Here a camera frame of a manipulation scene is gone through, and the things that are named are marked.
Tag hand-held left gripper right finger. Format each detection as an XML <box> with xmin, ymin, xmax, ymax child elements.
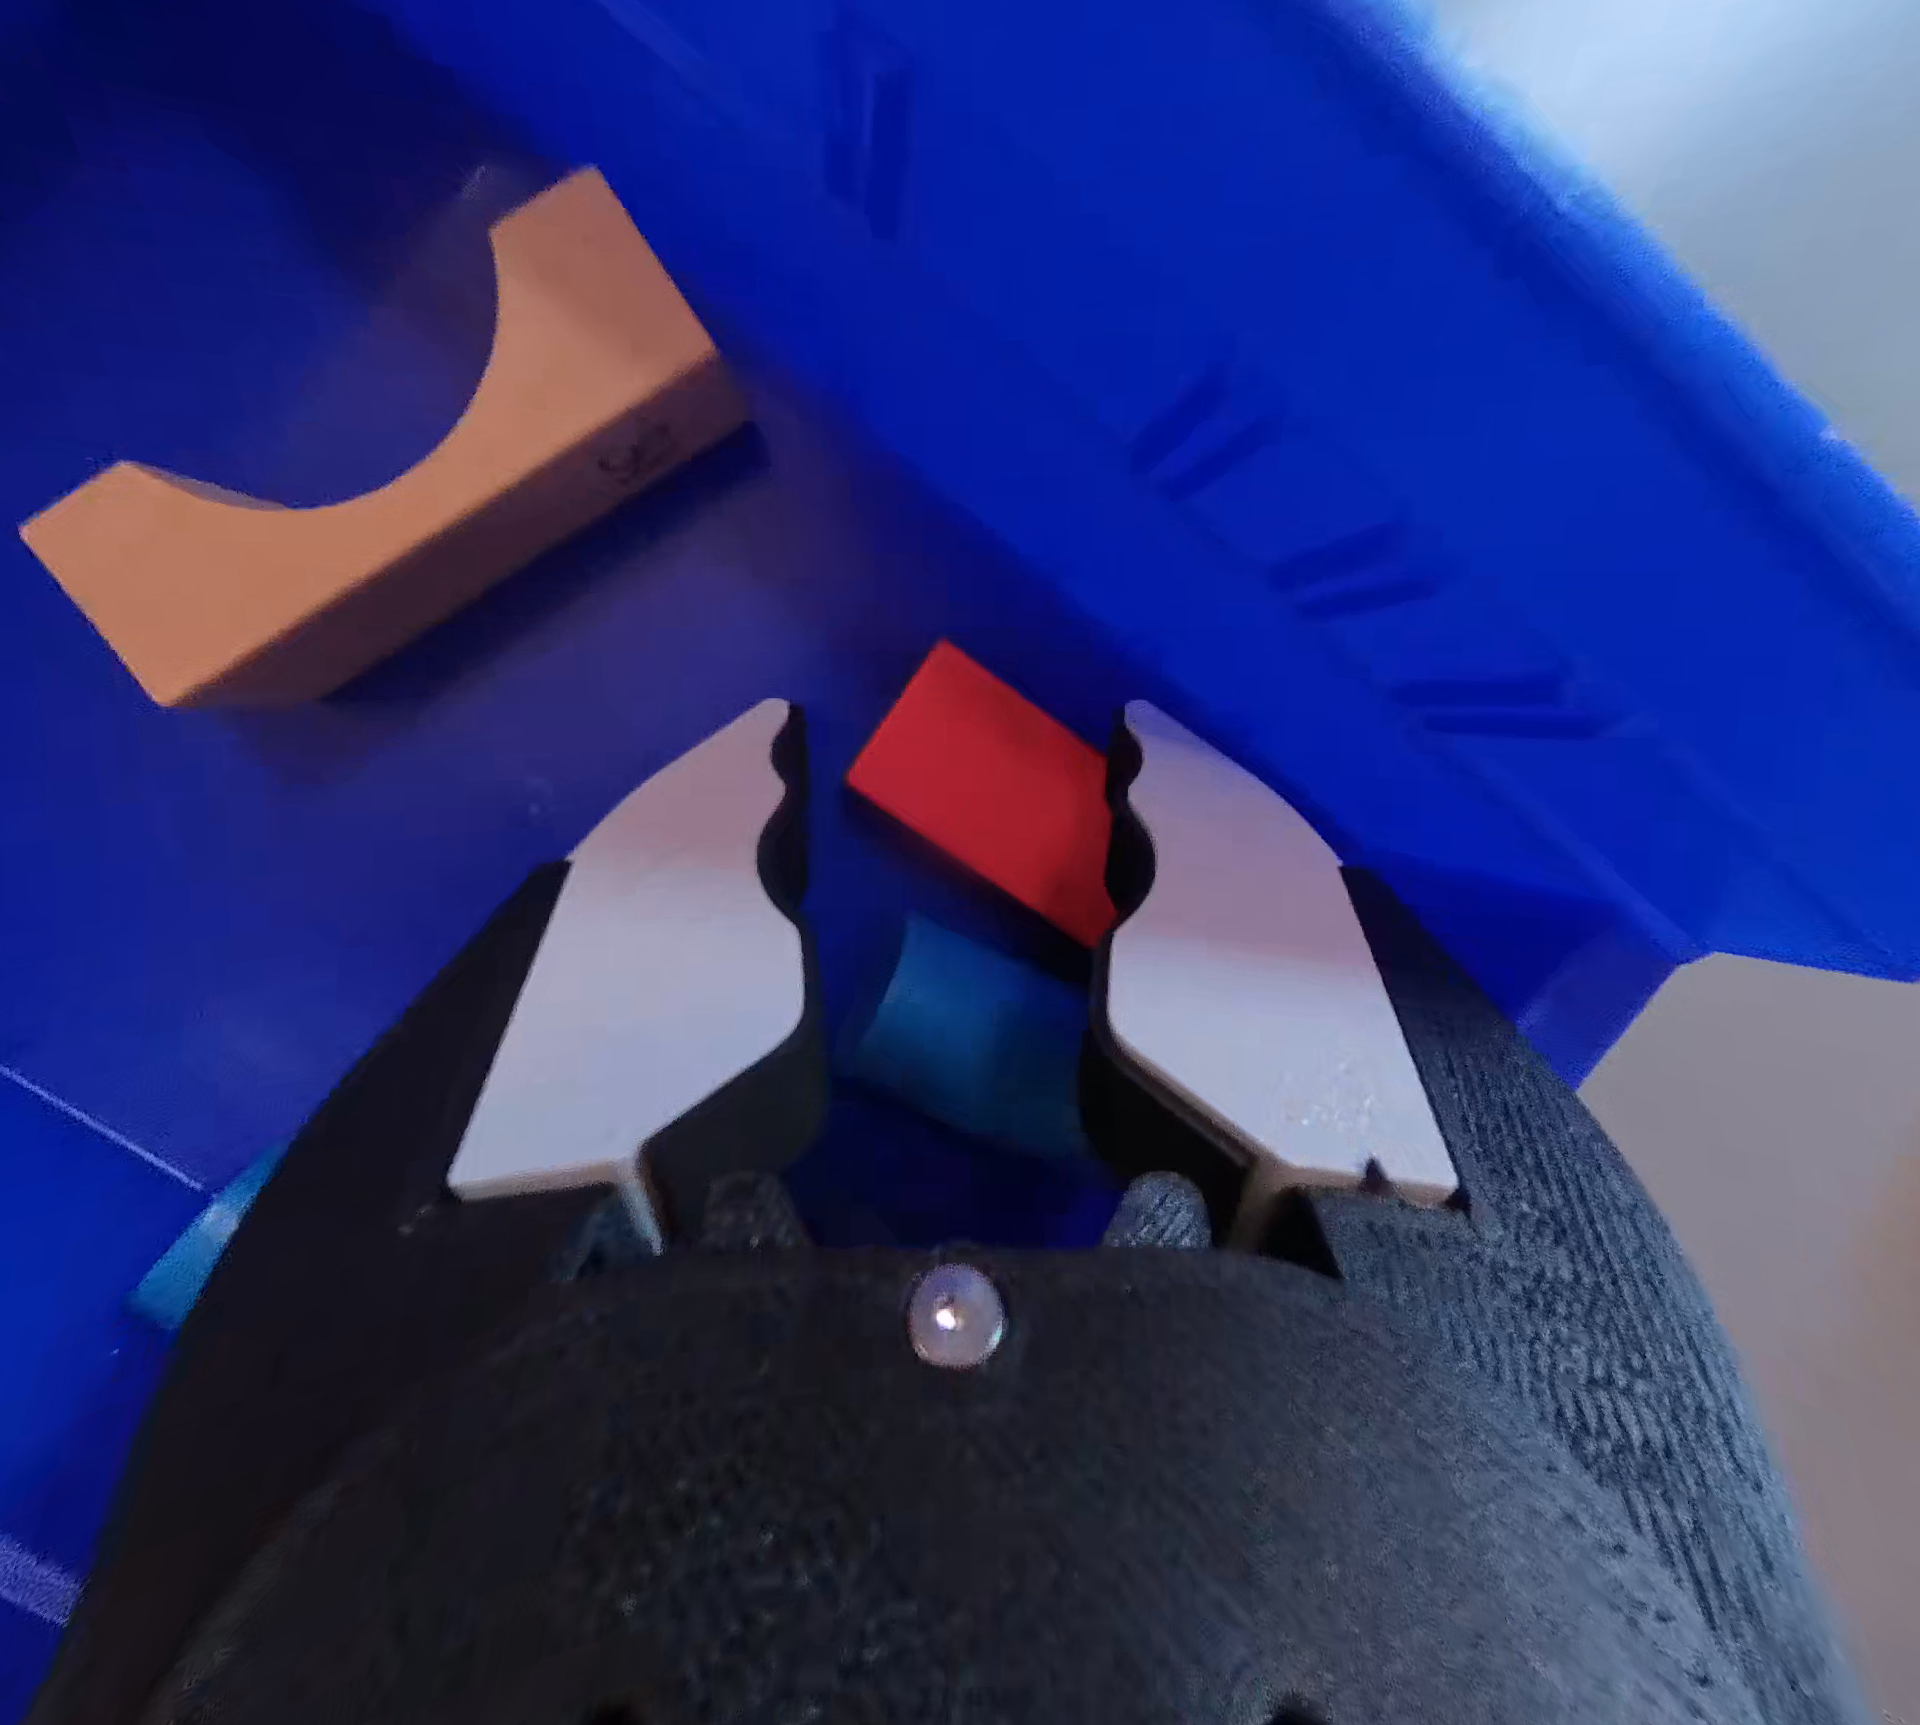
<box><xmin>1086</xmin><ymin>700</ymin><xmax>1464</xmax><ymax>1240</ymax></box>

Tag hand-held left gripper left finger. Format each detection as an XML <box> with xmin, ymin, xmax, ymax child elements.
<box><xmin>451</xmin><ymin>700</ymin><xmax>830</xmax><ymax>1217</ymax></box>

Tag blue wooden cylinder block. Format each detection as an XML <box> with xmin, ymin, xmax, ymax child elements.
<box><xmin>856</xmin><ymin>916</ymin><xmax>1099</xmax><ymax>1173</ymax></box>

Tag red wooden arch block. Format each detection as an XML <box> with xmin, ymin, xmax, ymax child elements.
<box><xmin>847</xmin><ymin>640</ymin><xmax>1129</xmax><ymax>953</ymax></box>

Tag teal wooden cylinder block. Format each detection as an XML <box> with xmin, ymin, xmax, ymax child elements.
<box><xmin>126</xmin><ymin>1156</ymin><xmax>289</xmax><ymax>1331</ymax></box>

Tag pale wooden arch block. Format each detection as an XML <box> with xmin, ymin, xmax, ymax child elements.
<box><xmin>23</xmin><ymin>167</ymin><xmax>752</xmax><ymax>713</ymax></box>

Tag blue plastic bin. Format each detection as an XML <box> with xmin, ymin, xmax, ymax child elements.
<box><xmin>0</xmin><ymin>0</ymin><xmax>1920</xmax><ymax>1667</ymax></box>

